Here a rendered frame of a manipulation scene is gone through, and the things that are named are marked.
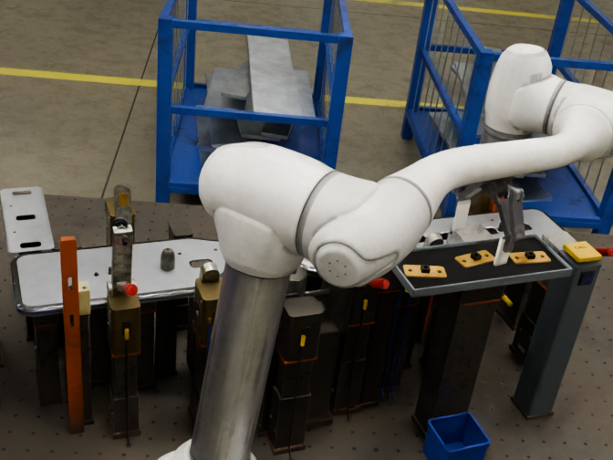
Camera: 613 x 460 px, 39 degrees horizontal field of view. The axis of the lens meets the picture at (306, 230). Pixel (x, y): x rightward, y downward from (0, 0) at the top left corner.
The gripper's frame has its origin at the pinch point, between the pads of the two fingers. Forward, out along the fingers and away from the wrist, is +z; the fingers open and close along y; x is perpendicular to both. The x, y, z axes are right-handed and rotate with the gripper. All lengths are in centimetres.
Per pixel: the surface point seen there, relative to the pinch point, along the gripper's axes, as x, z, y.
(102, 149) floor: -12, 120, 288
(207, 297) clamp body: 51, 13, 19
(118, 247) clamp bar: 67, 3, 26
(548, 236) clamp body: -35.9, 14.2, 12.9
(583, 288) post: -25.2, 12.3, -8.9
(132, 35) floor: -85, 120, 449
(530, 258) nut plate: -11.0, 3.8, -4.6
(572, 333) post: -26.4, 24.9, -9.1
